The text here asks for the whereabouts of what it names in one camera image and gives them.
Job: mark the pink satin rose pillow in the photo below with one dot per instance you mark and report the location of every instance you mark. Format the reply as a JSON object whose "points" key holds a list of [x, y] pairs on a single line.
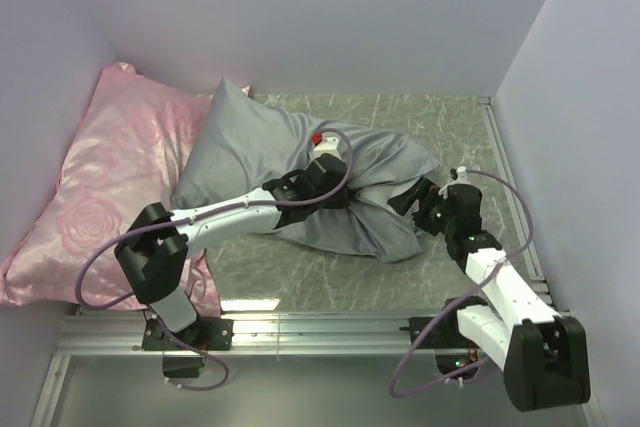
{"points": [[128, 152]]}

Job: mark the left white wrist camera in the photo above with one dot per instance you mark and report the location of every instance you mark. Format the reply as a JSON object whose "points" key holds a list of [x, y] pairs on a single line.
{"points": [[325, 144]]}

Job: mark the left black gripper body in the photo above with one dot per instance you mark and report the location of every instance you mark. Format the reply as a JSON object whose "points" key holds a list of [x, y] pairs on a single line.
{"points": [[337, 201]]}

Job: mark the grey marble mat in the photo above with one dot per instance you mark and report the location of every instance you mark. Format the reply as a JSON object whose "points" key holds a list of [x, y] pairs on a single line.
{"points": [[256, 272]]}

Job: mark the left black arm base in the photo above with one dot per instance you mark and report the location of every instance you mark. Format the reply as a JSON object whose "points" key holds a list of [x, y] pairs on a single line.
{"points": [[185, 353]]}

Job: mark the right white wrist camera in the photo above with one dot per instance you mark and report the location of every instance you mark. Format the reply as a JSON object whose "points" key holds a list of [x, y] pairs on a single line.
{"points": [[458, 176]]}

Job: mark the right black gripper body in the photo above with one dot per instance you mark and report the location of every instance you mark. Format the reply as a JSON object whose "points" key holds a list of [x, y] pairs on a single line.
{"points": [[433, 218]]}

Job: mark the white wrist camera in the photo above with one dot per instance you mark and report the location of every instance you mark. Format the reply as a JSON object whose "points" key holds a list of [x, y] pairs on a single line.
{"points": [[325, 144], [458, 176]]}

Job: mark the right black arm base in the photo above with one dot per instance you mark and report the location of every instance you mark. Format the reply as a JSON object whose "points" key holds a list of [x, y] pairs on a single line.
{"points": [[444, 336]]}

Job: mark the aluminium mounting rail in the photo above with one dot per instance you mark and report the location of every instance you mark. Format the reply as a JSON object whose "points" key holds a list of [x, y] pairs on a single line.
{"points": [[310, 368]]}

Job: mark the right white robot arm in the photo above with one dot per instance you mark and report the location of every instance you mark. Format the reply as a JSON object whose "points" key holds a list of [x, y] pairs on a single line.
{"points": [[542, 354]]}

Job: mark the grey pillowcase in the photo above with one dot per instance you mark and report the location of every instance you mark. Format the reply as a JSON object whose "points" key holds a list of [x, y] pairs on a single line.
{"points": [[244, 144]]}

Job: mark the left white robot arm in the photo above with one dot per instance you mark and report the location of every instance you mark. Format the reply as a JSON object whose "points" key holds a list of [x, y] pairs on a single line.
{"points": [[153, 252]]}

